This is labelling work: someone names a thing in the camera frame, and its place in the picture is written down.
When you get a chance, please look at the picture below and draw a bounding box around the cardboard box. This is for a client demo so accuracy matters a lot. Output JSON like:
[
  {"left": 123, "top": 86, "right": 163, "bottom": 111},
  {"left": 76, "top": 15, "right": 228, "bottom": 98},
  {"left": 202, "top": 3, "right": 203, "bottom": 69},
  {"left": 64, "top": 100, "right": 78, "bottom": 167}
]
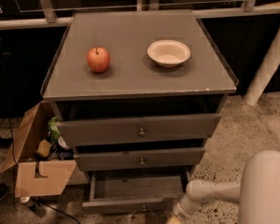
[{"left": 1, "top": 102, "right": 77, "bottom": 198}]

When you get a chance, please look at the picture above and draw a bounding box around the black cable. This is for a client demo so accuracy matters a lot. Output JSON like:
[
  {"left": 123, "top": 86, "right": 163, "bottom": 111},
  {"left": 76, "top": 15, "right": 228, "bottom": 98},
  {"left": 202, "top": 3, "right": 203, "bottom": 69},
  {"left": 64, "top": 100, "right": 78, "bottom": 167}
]
[{"left": 0, "top": 54, "right": 82, "bottom": 224}]

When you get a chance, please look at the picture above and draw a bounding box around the green bag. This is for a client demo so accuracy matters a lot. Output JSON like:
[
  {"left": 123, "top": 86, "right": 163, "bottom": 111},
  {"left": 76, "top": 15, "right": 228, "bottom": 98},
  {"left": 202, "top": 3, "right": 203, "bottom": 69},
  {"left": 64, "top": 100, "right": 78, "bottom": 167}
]
[{"left": 48, "top": 117, "right": 61, "bottom": 145}]

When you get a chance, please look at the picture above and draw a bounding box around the yellow sponge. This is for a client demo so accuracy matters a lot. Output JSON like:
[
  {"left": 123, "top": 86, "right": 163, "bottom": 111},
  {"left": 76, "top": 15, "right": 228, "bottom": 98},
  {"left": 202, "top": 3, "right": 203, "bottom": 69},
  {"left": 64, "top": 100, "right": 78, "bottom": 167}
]
[{"left": 35, "top": 139, "right": 52, "bottom": 158}]

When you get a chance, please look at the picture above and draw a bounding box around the white cup in box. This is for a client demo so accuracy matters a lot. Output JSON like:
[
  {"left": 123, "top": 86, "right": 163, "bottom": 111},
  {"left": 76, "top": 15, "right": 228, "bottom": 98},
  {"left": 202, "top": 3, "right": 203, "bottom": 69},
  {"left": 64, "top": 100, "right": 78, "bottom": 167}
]
[{"left": 58, "top": 136, "right": 71, "bottom": 150}]

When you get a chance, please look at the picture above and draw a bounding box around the red apple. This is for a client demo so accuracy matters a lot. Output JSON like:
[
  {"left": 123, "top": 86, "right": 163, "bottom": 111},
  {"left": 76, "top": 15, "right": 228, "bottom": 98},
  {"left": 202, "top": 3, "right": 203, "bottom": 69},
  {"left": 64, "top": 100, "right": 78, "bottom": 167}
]
[{"left": 87, "top": 47, "right": 110, "bottom": 73}]

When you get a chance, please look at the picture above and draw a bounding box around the white bowl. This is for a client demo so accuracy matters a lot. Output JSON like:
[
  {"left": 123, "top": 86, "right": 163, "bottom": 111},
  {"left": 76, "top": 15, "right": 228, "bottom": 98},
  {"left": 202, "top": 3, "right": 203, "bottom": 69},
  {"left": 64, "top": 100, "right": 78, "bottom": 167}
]
[{"left": 147, "top": 40, "right": 190, "bottom": 68}]

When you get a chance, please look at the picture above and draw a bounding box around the grey bottom drawer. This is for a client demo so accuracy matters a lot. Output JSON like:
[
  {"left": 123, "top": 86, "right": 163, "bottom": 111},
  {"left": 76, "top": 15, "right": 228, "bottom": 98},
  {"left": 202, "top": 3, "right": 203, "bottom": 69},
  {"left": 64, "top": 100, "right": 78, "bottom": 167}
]
[{"left": 82, "top": 166, "right": 191, "bottom": 214}]

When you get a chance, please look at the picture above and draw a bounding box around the grey drawer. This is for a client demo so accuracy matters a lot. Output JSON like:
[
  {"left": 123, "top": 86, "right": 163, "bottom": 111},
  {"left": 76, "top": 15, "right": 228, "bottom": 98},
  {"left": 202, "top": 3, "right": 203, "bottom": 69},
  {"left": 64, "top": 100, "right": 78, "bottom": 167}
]
[
  {"left": 75, "top": 147, "right": 205, "bottom": 172},
  {"left": 57, "top": 113, "right": 221, "bottom": 146},
  {"left": 82, "top": 166, "right": 191, "bottom": 214}
]

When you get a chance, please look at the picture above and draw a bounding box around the grey middle drawer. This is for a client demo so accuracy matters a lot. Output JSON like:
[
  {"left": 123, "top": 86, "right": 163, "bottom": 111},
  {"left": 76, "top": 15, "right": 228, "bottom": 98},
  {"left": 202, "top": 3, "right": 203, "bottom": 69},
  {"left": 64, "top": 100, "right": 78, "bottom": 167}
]
[{"left": 75, "top": 147, "right": 205, "bottom": 172}]

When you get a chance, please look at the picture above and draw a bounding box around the grey top drawer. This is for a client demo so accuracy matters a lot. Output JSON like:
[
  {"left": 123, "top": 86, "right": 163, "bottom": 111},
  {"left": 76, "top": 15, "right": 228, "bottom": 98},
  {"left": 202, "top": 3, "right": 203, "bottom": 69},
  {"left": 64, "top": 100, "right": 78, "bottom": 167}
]
[{"left": 57, "top": 113, "right": 221, "bottom": 146}]

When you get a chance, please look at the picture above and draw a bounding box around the grey drawer cabinet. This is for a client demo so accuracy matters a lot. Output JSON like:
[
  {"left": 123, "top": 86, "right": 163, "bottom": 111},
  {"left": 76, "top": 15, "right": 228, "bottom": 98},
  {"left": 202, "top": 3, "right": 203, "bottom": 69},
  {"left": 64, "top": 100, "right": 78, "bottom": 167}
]
[{"left": 40, "top": 10, "right": 239, "bottom": 191}]

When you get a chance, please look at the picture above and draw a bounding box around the white diagonal pole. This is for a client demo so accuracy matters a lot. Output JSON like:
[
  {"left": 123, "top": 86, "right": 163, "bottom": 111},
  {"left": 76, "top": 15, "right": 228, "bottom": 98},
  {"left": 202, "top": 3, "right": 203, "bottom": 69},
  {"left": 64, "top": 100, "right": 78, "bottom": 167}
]
[{"left": 244, "top": 27, "right": 280, "bottom": 106}]

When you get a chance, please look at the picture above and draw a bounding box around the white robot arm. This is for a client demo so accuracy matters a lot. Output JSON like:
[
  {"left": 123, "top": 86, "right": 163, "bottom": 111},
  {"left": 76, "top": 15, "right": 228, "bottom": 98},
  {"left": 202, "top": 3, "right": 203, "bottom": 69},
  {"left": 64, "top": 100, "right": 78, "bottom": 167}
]
[{"left": 166, "top": 150, "right": 280, "bottom": 224}]

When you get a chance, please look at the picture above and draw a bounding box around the metal railing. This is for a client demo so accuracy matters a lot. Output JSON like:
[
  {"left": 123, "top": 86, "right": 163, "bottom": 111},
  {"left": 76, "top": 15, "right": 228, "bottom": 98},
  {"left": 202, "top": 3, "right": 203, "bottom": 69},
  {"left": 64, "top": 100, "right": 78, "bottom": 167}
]
[{"left": 0, "top": 0, "right": 280, "bottom": 31}]

